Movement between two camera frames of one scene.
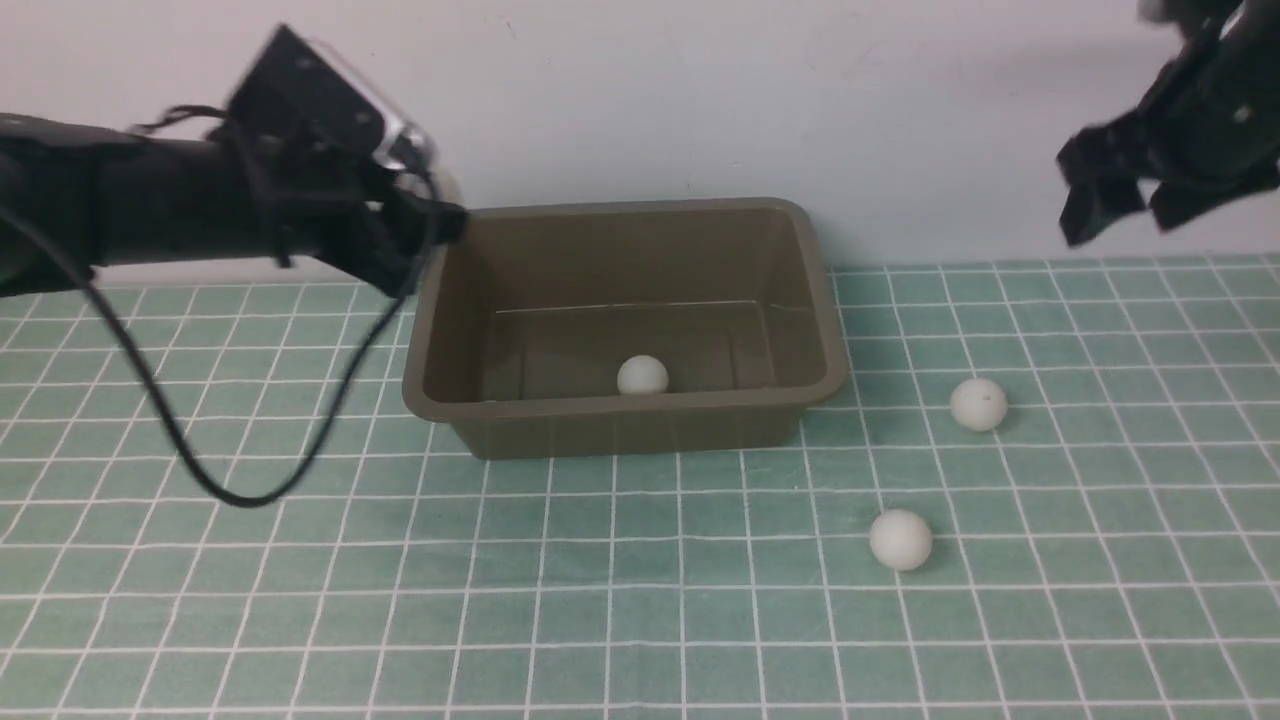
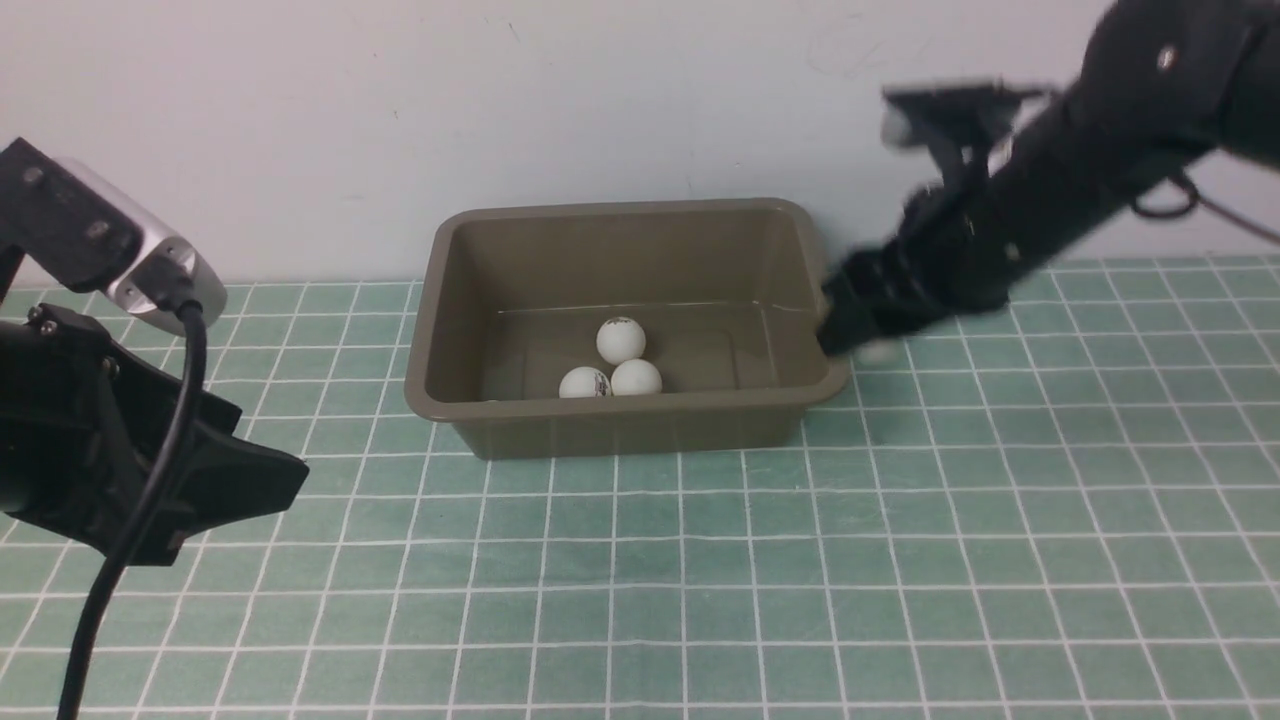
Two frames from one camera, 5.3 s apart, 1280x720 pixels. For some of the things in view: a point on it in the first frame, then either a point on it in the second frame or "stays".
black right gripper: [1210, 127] → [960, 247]
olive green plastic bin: [528, 312] stays
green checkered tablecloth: [1108, 550] stays
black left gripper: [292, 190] → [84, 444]
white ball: [978, 404] → [877, 352]
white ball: [643, 375] stays
